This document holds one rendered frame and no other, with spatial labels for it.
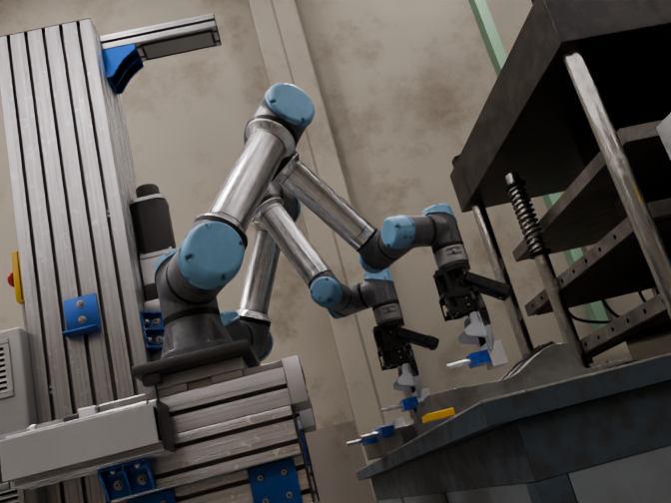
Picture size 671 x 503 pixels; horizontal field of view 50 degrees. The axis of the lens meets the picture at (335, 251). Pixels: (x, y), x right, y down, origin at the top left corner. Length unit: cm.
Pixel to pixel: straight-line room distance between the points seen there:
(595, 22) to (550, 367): 111
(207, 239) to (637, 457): 81
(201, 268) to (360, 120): 351
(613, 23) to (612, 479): 159
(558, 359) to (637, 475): 68
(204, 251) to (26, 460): 46
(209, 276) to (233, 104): 358
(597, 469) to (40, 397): 114
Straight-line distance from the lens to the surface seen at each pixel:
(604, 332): 264
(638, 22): 246
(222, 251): 135
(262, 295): 208
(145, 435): 129
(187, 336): 143
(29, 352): 172
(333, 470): 412
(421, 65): 501
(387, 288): 192
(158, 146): 480
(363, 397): 405
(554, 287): 284
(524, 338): 318
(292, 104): 159
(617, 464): 117
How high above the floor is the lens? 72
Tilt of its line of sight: 19 degrees up
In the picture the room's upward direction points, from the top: 15 degrees counter-clockwise
